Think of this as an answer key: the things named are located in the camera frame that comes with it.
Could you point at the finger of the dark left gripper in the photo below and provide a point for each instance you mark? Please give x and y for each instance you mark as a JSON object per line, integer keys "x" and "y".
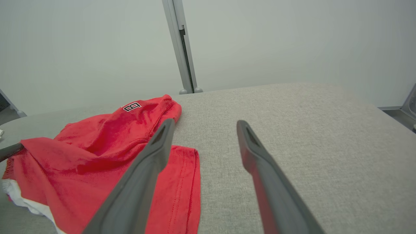
{"x": 11, "y": 152}

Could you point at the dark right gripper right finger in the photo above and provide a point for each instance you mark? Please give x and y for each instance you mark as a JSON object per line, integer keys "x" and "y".
{"x": 276, "y": 195}

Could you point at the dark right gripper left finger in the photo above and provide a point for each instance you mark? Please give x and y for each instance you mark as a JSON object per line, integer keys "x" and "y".
{"x": 136, "y": 188}

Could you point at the red shorts with white trim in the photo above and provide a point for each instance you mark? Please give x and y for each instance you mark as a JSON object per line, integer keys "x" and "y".
{"x": 81, "y": 156}

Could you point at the grey partition end post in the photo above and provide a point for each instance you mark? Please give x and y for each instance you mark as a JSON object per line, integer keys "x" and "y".
{"x": 410, "y": 100}
{"x": 13, "y": 105}

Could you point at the grey cylindrical post foot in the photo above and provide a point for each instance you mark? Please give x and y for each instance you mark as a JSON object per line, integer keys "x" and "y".
{"x": 183, "y": 91}
{"x": 198, "y": 90}

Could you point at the grey metal partition post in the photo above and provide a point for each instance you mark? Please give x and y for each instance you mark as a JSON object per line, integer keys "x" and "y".
{"x": 177, "y": 39}

